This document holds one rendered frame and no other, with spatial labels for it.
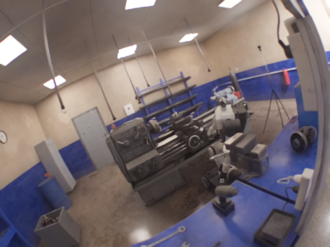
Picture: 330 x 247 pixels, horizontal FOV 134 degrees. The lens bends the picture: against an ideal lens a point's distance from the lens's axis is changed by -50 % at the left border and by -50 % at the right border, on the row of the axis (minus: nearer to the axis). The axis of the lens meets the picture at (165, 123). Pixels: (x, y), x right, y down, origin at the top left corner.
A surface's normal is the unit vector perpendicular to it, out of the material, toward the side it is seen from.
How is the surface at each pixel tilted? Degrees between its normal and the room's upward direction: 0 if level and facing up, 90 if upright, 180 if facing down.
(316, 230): 0
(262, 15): 90
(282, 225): 0
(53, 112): 90
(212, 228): 0
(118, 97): 90
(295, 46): 89
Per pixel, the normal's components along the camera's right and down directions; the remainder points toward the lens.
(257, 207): -0.38, -0.91
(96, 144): 0.35, 0.05
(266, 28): -0.86, 0.42
